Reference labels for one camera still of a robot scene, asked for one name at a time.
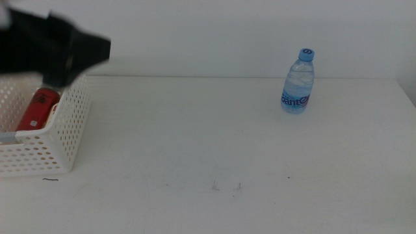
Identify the white perforated plastic basket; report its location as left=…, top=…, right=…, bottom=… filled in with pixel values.
left=0, top=73, right=92, bottom=178

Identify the clear water bottle blue cap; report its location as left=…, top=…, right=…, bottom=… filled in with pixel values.
left=280, top=47, right=315, bottom=115

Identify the red cola can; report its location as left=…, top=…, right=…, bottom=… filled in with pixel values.
left=15, top=87, right=62, bottom=132

